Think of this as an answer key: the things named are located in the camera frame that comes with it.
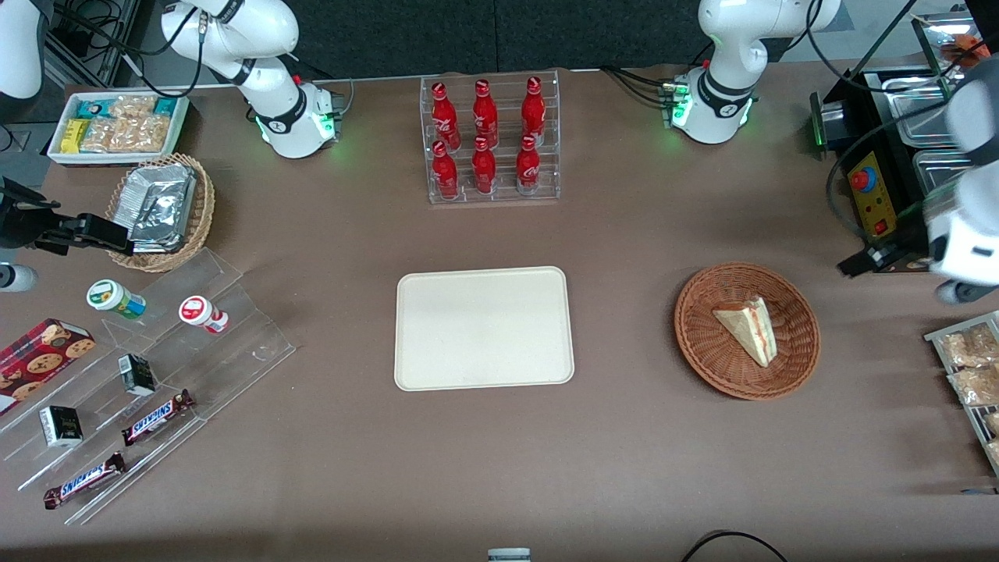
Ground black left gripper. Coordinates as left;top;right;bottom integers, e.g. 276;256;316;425
837;237;932;279

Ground triangular sandwich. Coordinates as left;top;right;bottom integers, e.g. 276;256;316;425
712;295;778;368

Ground tray of packaged snacks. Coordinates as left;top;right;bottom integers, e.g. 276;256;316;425
924;311;999;478

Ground light wicker basket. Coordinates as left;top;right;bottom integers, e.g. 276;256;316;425
105;153;216;273

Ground brown wicker basket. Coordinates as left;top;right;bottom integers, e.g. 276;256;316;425
674;262;821;401

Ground cream plastic tray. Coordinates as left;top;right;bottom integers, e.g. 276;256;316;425
394;266;576;392

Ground black hot food display case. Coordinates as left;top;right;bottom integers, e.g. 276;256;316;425
809;12;999;274

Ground yellow control panel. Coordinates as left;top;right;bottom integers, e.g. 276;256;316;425
848;151;899;263

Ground green lidded yogurt cup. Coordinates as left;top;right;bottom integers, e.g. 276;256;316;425
86;279;148;321

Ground silver foil pack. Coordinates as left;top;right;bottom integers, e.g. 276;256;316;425
127;181;197;254
123;163;196;196

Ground white rectangular snack bin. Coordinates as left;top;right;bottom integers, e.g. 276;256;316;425
47;92;190;167

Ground steel food pan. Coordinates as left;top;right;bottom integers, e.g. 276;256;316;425
912;148;978;197
880;76;962;147

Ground clear bag of nuts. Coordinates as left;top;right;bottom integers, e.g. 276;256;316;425
108;94;158;120
112;116;171;154
80;117;119;154

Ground red lidded yogurt cup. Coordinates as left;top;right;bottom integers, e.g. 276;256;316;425
178;295;229;336

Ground red plaid cookie box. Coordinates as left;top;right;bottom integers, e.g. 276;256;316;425
0;318;97;417

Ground small black carton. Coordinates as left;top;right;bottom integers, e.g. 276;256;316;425
39;405;84;448
118;353;158;397

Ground clear acrylic stepped shelf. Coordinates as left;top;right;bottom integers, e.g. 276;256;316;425
0;247;297;526

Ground brown Snickers bar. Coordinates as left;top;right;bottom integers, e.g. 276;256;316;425
121;389;196;447
43;452;127;510

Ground red cola bottle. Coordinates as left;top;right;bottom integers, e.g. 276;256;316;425
521;76;547;145
515;134;542;195
472;79;500;148
431;140;460;201
431;82;460;149
471;137;498;195

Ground clear acrylic bottle rack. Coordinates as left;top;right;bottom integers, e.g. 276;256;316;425
419;69;561;205

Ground black cable loop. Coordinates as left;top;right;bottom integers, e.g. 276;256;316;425
681;530;789;562

